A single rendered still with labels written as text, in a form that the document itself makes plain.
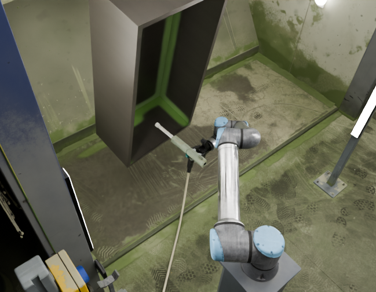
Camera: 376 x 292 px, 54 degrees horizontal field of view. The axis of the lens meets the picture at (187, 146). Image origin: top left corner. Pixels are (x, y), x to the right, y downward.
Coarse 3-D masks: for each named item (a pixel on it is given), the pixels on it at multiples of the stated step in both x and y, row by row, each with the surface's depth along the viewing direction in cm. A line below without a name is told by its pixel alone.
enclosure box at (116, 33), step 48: (96, 0) 167; (144, 0) 163; (192, 0) 169; (96, 48) 192; (144, 48) 231; (192, 48) 231; (96, 96) 226; (144, 96) 275; (192, 96) 259; (144, 144) 265
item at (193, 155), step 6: (156, 126) 266; (168, 132) 262; (174, 138) 257; (174, 144) 259; (180, 144) 254; (186, 144) 255; (186, 150) 252; (192, 150) 252; (192, 156) 249; (198, 156) 248; (192, 162) 257; (198, 162) 248; (204, 162) 246
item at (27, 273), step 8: (24, 264) 84; (32, 264) 84; (40, 264) 84; (16, 272) 82; (24, 272) 82; (32, 272) 83; (40, 272) 83; (48, 272) 83; (24, 280) 81; (32, 280) 82; (40, 280) 84; (48, 280) 84; (24, 288) 80; (32, 288) 82; (40, 288) 86; (48, 288) 86; (56, 288) 89
